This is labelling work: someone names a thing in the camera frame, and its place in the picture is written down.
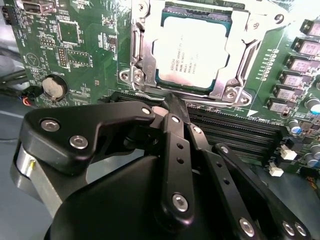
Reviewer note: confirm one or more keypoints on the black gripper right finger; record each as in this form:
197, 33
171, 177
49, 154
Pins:
252, 186

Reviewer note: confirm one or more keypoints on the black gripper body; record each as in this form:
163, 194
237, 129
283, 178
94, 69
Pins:
112, 205

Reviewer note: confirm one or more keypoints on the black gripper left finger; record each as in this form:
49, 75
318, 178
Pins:
62, 125

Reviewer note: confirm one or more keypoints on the silver CPU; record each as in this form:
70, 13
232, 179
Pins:
192, 50

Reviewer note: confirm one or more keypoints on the metal socket cover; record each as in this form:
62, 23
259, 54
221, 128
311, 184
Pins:
240, 27

